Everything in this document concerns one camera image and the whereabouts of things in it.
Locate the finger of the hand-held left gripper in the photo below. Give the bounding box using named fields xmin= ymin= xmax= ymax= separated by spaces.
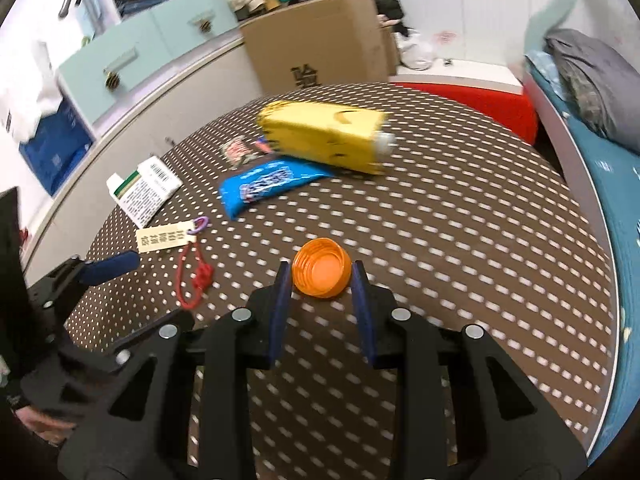
xmin=59 ymin=309 xmax=197 ymax=377
xmin=27 ymin=251 xmax=142 ymax=329

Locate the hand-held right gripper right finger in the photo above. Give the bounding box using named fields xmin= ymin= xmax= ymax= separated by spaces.
xmin=351 ymin=259 xmax=587 ymax=480

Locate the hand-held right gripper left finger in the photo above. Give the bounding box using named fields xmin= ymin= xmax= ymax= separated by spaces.
xmin=56 ymin=260 xmax=292 ymax=480

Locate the orange bottle cap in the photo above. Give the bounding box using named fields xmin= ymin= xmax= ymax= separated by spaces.
xmin=292 ymin=238 xmax=354 ymax=300

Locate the person's left hand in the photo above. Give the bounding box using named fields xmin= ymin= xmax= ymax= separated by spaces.
xmin=14 ymin=404 xmax=79 ymax=447

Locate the white medicine box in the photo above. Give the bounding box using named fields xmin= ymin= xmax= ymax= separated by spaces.
xmin=106 ymin=156 xmax=184 ymax=229

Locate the brown polka-dot tablecloth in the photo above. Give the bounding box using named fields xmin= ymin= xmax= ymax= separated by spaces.
xmin=64 ymin=82 xmax=622 ymax=480

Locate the blue bag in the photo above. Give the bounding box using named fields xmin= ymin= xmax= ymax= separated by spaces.
xmin=18 ymin=104 xmax=94 ymax=197

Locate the blue snack wrapper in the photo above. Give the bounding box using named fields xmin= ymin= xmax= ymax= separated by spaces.
xmin=218 ymin=158 xmax=335 ymax=221

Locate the red snack wrapper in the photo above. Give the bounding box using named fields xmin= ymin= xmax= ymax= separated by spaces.
xmin=222 ymin=135 xmax=275 ymax=166

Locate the yellow drink carton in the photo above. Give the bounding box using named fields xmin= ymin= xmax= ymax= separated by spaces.
xmin=255 ymin=99 xmax=396 ymax=177

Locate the white paper shopping bag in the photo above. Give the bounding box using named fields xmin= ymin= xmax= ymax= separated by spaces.
xmin=0 ymin=39 xmax=67 ymax=144

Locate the wide mint drawer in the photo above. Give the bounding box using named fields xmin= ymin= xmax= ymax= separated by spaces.
xmin=56 ymin=19 xmax=167 ymax=127

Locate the lilac stair shelf cabinet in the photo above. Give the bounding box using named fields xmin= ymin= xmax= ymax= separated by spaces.
xmin=54 ymin=0 xmax=242 ymax=127

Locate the red step with white top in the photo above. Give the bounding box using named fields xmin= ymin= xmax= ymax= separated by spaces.
xmin=389 ymin=59 xmax=539 ymax=147

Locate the white plastic bag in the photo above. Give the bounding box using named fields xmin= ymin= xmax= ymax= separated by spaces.
xmin=397 ymin=29 xmax=434 ymax=72

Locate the narrow mint drawer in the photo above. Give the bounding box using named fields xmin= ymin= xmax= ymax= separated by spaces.
xmin=152 ymin=0 xmax=239 ymax=42

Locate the teal fish-print mattress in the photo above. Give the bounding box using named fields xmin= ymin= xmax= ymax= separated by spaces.
xmin=526 ymin=49 xmax=640 ymax=463

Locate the large cardboard box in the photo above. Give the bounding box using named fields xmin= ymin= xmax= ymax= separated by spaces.
xmin=239 ymin=0 xmax=399 ymax=96

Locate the black cloth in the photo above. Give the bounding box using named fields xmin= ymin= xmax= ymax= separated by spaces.
xmin=372 ymin=0 xmax=409 ymax=37

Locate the white wardrobe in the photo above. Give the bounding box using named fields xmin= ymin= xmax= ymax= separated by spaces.
xmin=299 ymin=0 xmax=547 ymax=82

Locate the grey blanket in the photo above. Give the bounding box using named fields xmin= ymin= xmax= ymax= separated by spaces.
xmin=544 ymin=28 xmax=640 ymax=157

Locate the wooden tag with red cord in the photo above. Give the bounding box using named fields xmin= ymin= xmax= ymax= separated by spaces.
xmin=135 ymin=216 xmax=215 ymax=310

